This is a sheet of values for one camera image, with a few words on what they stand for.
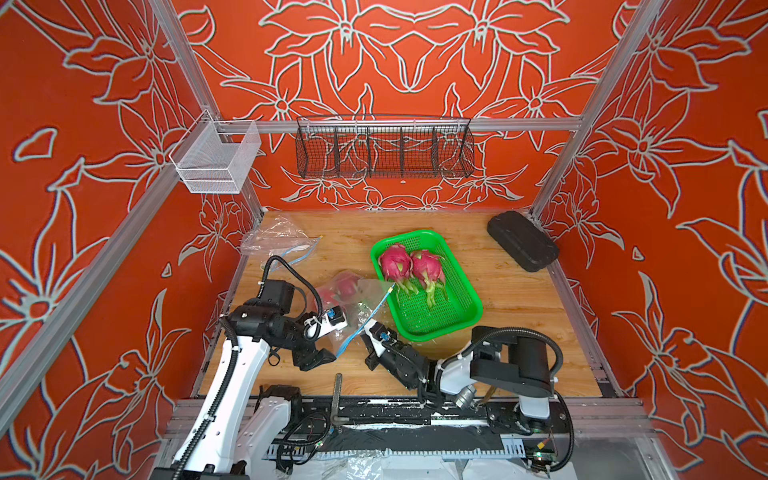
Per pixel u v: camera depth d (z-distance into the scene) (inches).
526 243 40.9
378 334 25.7
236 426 17.0
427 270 35.9
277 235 41.7
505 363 19.4
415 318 35.3
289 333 23.3
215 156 36.5
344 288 34.6
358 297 33.4
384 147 38.4
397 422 28.7
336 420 28.6
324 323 23.9
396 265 35.6
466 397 28.7
